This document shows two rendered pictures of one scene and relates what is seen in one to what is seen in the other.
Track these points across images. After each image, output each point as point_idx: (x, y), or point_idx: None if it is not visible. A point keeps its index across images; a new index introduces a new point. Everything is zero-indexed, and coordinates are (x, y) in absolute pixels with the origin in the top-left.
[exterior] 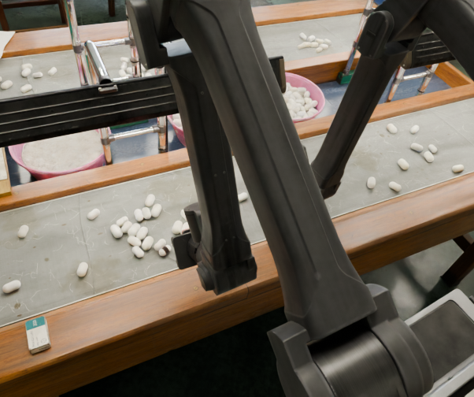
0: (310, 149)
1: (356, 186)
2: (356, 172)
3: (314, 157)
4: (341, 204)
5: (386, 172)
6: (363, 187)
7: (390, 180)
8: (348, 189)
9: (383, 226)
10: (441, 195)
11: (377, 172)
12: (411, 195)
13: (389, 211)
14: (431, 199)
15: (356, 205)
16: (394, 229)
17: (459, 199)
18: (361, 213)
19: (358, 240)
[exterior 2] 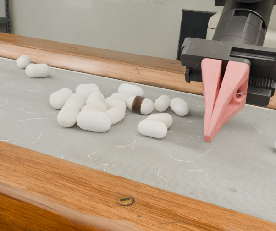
0: None
1: (56, 83)
2: (19, 86)
3: (22, 119)
4: (116, 86)
5: None
6: (50, 79)
7: (5, 69)
8: (73, 86)
9: (123, 54)
10: (14, 40)
11: None
12: (38, 49)
13: (91, 54)
14: (30, 43)
15: (100, 79)
16: (117, 52)
17: (9, 36)
18: (125, 62)
19: (171, 61)
